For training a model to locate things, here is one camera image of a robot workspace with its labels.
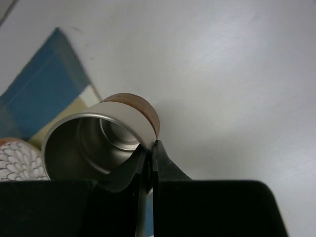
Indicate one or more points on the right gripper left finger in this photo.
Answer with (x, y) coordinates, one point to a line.
(74, 207)

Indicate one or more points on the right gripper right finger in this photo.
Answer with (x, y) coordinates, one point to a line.
(184, 207)

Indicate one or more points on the steel cup with brown base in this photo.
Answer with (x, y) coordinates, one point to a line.
(109, 143)

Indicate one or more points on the floral plate with orange rim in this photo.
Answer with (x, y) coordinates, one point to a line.
(20, 161)

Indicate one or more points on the blue beige checked placemat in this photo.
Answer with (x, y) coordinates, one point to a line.
(52, 86)

